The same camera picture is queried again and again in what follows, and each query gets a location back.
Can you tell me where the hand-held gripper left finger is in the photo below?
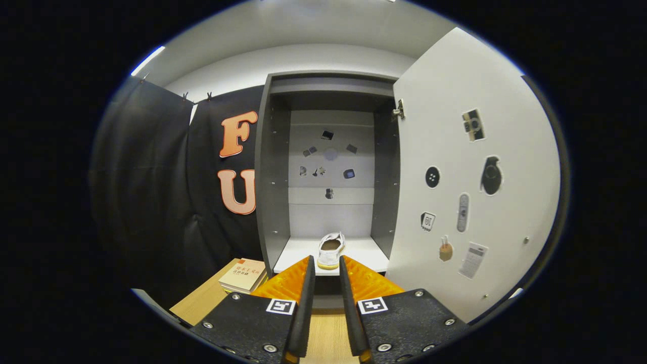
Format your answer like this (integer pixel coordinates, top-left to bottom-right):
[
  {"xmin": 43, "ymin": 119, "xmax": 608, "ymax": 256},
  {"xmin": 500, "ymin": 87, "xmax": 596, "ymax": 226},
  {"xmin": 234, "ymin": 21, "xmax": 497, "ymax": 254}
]
[{"xmin": 190, "ymin": 255, "xmax": 316, "ymax": 364}]

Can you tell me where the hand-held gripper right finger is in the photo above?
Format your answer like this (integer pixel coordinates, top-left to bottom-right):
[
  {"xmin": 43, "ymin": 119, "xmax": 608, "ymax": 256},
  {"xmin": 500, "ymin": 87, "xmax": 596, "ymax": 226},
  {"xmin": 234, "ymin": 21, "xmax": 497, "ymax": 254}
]
[{"xmin": 339, "ymin": 255, "xmax": 473, "ymax": 364}]

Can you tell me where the white canvas shoe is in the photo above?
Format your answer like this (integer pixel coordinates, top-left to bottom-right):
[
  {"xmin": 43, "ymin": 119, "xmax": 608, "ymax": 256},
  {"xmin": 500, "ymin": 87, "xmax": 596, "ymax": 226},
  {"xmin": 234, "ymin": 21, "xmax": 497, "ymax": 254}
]
[{"xmin": 317, "ymin": 232, "xmax": 347, "ymax": 270}]

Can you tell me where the dark grey shoe cabinet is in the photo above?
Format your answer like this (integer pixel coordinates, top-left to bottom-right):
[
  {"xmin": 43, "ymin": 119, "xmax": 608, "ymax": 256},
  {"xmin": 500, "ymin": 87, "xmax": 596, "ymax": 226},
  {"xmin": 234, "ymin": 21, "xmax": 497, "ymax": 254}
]
[{"xmin": 254, "ymin": 71, "xmax": 402, "ymax": 309}]

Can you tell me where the tan cover book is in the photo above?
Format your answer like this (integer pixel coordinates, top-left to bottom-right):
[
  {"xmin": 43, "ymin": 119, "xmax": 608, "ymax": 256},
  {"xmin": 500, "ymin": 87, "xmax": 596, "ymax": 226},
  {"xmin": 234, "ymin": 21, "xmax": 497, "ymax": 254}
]
[{"xmin": 218, "ymin": 258, "xmax": 267, "ymax": 291}]

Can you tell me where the black backdrop cloth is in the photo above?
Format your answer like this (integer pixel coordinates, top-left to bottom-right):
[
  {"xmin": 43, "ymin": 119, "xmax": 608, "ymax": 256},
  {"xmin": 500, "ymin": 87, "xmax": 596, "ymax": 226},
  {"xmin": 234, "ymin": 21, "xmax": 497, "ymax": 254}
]
[{"xmin": 86, "ymin": 76, "xmax": 266, "ymax": 309}]

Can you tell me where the ceiling light strip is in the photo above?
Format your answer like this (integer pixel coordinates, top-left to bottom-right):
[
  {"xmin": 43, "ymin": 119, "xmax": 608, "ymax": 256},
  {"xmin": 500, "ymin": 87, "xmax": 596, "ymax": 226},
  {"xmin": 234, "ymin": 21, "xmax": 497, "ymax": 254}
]
[{"xmin": 130, "ymin": 45, "xmax": 166, "ymax": 77}]

